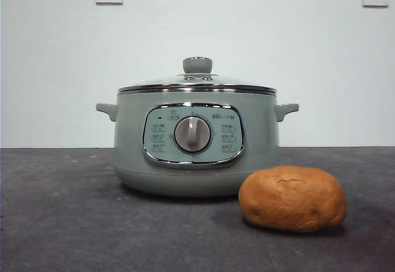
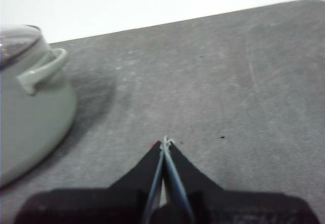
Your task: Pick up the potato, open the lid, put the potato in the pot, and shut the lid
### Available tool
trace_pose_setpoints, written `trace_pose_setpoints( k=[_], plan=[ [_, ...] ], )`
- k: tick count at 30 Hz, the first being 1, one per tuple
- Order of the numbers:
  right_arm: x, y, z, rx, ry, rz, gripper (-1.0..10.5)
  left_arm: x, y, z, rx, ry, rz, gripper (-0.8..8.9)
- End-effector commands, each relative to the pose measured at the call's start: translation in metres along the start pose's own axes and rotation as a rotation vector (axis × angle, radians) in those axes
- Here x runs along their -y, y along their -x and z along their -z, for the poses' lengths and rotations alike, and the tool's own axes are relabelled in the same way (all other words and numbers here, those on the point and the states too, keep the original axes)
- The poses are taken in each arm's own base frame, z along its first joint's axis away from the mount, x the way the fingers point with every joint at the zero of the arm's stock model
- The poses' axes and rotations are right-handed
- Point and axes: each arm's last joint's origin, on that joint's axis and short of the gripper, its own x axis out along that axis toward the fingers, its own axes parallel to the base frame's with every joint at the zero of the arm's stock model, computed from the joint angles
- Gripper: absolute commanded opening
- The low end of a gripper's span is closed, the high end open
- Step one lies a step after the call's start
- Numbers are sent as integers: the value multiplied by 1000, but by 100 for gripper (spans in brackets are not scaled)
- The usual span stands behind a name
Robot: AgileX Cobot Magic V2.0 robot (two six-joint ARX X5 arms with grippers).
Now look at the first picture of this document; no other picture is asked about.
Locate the glass lid with green knob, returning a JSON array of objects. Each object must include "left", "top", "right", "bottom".
[{"left": 117, "top": 56, "right": 277, "bottom": 96}]

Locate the sage green electric pot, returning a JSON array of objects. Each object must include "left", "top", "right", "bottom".
[{"left": 94, "top": 90, "right": 300, "bottom": 198}]

